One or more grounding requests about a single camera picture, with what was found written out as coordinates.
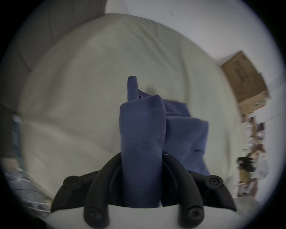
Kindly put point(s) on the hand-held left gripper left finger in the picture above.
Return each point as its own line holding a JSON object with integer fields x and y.
{"x": 101, "y": 179}

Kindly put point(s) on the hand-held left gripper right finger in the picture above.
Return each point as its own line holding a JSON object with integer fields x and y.
{"x": 190, "y": 185}

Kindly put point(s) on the brown cardboard carton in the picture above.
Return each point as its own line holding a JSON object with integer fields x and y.
{"x": 245, "y": 78}

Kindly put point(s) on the grey padded headboard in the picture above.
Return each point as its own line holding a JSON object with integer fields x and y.
{"x": 44, "y": 33}

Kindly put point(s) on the dark blue shirt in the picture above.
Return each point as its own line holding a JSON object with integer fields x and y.
{"x": 143, "y": 143}

